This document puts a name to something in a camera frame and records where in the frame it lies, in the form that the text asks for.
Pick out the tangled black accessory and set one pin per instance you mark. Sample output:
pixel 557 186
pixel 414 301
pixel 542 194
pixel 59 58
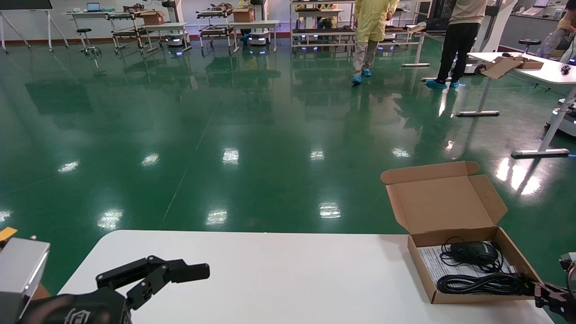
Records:
pixel 565 69

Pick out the walking person in yellow coat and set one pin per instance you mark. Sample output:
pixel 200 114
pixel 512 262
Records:
pixel 371 22

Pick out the white table with metal legs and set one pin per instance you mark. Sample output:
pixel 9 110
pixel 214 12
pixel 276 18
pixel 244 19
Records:
pixel 414 65
pixel 553 74
pixel 164 25
pixel 254 23

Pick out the seated person in yellow coat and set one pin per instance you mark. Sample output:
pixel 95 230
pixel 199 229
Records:
pixel 553 42
pixel 326 20

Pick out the brown cardboard box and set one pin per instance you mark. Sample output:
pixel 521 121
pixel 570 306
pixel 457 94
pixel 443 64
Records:
pixel 153 18
pixel 243 15

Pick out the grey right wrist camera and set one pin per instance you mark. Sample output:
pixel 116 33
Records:
pixel 569 261

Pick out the black round stool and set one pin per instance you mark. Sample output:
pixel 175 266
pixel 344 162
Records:
pixel 529 42
pixel 87 31

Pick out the long white desk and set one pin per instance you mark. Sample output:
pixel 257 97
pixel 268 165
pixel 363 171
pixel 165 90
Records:
pixel 81 13

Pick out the dark screen on stand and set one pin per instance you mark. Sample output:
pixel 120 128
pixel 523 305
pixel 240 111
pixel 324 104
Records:
pixel 24 4

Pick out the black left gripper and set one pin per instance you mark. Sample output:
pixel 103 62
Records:
pixel 67 312

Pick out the white paper manual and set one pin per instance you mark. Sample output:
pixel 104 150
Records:
pixel 429 263

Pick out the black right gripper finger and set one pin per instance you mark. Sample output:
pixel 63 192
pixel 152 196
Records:
pixel 560 308
pixel 551 289

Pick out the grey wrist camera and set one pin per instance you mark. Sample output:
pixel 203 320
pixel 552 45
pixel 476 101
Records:
pixel 18 274
pixel 569 261

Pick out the grey counter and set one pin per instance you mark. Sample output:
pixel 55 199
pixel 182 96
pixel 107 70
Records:
pixel 522 27

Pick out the person in black trousers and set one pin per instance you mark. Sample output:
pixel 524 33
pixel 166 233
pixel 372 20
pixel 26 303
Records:
pixel 459 40

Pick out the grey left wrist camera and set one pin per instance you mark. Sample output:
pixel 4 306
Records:
pixel 18 274

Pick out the metal trolley cart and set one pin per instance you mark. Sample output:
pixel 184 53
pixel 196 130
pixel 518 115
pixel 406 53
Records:
pixel 213 31
pixel 128 31

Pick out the cardboard storage box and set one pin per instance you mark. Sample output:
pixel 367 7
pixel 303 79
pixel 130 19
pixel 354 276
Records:
pixel 445 202

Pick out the open laptop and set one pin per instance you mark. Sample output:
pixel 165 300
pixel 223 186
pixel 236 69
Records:
pixel 93 6
pixel 541 3

